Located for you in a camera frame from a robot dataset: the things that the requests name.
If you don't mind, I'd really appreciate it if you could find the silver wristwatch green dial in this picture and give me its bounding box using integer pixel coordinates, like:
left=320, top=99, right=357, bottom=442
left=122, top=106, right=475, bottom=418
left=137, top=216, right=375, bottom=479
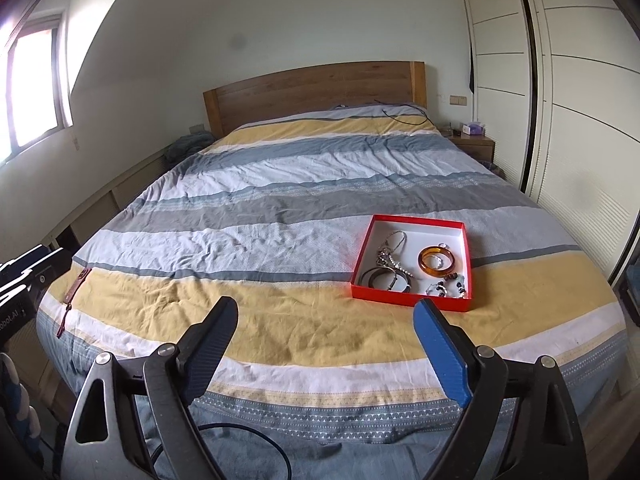
left=376, top=246, right=413, bottom=280

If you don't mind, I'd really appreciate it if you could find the red jewelry tray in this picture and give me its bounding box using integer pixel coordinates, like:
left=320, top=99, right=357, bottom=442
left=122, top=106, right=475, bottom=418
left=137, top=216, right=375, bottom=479
left=350, top=214, right=473, bottom=312

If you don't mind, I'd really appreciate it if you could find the window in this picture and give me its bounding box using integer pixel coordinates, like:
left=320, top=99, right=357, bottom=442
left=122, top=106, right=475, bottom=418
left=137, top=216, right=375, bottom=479
left=1, top=14, right=73, bottom=162

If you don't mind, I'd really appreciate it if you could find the dark blue folded blanket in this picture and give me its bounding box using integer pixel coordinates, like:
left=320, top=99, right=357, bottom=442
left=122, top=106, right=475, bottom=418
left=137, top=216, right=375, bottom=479
left=164, top=131, right=217, bottom=167

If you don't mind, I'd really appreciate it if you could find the dark bangle in tray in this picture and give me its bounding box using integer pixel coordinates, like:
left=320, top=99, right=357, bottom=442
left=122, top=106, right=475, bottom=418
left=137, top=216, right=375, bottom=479
left=358, top=266, right=412, bottom=292

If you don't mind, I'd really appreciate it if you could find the large silver bangle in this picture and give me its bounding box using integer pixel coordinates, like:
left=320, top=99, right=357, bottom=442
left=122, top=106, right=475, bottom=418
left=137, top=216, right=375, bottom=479
left=382, top=230, right=407, bottom=254

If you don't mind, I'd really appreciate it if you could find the wooden headboard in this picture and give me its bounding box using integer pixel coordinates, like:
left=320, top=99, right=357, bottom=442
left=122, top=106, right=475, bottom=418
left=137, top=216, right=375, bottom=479
left=203, top=61, right=427, bottom=136

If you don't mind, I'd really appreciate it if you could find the wooden nightstand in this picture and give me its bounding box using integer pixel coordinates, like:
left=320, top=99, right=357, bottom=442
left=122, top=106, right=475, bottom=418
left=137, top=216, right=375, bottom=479
left=449, top=133, right=496, bottom=162

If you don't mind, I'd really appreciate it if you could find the tissue box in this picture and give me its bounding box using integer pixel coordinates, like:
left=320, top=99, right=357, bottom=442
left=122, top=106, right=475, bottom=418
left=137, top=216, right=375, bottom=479
left=462, top=122, right=485, bottom=136

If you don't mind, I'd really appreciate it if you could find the white sliding wardrobe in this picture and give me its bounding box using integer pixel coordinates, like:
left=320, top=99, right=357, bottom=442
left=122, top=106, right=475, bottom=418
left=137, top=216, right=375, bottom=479
left=463, top=0, right=639, bottom=280

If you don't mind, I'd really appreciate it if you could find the red leather strap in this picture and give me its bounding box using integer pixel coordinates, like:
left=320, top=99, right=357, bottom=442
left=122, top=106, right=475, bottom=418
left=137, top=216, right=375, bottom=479
left=55, top=266, right=94, bottom=340

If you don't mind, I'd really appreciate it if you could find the black white bead bracelet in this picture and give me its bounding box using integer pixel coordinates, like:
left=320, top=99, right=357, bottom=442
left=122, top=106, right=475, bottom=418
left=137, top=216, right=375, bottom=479
left=444, top=272, right=469, bottom=297

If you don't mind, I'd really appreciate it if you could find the black cable loop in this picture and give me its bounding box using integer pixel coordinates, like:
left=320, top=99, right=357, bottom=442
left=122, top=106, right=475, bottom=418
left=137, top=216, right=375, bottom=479
left=150, top=421, right=294, bottom=480

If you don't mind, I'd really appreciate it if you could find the black cable on bed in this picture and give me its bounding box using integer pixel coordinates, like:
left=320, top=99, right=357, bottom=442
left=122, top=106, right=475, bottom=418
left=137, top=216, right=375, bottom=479
left=374, top=98, right=434, bottom=129

